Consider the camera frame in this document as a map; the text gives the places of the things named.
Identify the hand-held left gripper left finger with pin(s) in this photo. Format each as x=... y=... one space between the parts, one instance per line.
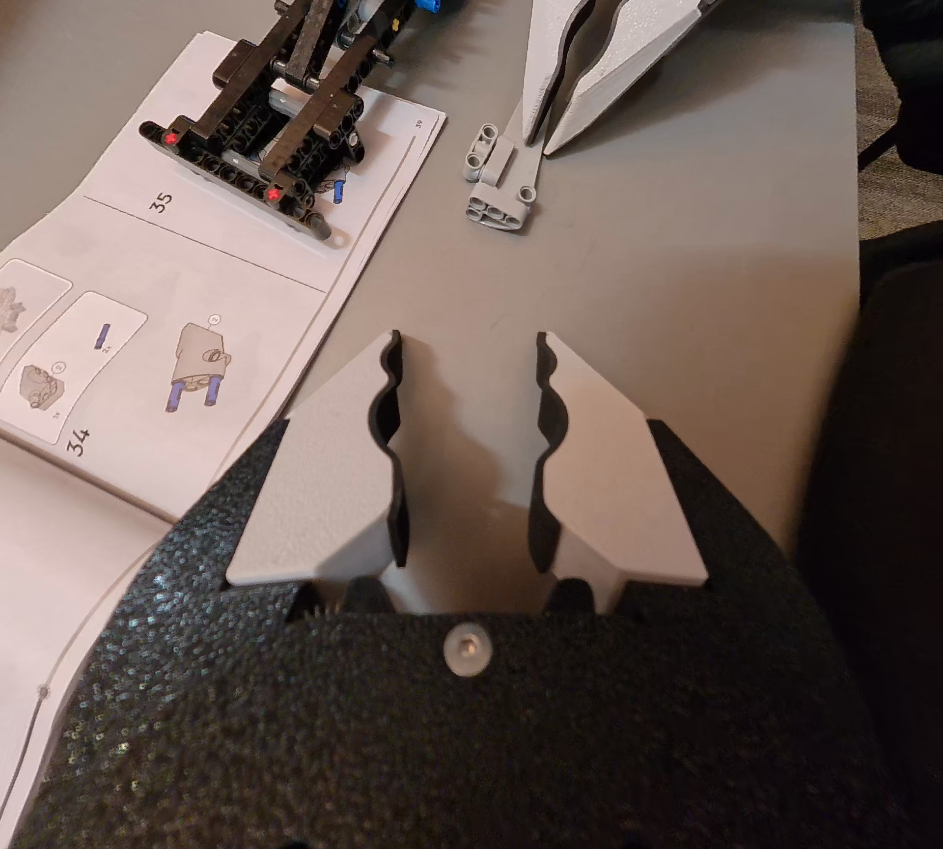
x=324 y=480

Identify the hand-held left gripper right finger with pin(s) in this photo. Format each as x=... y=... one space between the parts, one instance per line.
x=611 y=480

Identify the grey desk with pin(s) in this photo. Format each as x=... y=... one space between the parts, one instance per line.
x=663 y=274

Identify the black chair base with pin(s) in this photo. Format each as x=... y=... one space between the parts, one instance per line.
x=921 y=127

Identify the black toy brick model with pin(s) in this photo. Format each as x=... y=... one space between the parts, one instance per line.
x=317 y=31

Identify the white instruction booklet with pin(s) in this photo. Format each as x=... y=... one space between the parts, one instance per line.
x=221 y=252

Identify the black office chair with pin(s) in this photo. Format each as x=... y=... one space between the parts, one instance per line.
x=899 y=436

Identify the grey toy brick part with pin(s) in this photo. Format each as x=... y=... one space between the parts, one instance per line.
x=502 y=202

